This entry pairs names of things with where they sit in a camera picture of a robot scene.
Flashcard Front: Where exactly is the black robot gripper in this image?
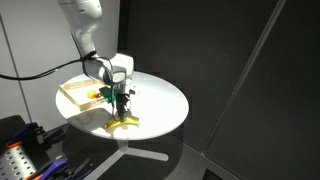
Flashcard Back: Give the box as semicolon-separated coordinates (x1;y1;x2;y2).
114;89;131;121

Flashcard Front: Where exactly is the yellow banana plush toy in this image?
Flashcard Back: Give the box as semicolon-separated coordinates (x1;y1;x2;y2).
103;116;139;128

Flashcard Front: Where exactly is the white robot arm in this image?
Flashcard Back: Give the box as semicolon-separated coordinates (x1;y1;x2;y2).
57;0;134;122

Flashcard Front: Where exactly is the dark red plush fruit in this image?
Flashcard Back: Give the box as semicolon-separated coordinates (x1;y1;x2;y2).
96;93;103;98

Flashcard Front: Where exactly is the yellow round plush fruit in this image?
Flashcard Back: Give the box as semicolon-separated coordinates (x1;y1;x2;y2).
87;90;97;99

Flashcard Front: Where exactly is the light wooden tray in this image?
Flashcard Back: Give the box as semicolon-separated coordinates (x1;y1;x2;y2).
59;79;105;111

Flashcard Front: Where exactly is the white round table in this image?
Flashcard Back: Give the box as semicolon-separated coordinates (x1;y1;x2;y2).
56;72;189;180

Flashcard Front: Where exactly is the purple clamp lower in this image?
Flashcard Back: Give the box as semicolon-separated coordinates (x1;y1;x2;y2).
24;158;93;180

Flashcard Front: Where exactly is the purple clamp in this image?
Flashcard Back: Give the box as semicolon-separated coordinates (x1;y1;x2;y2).
6;122;45;149
24;158;93;180

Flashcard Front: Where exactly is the purple clamp upper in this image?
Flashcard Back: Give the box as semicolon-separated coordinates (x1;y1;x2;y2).
6;122;45;149

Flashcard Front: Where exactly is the perforated metal plate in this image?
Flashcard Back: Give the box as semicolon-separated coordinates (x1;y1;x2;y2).
0;145;36;180

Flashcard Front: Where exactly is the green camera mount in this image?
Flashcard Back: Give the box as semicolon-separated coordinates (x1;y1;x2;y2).
99;86;116;103

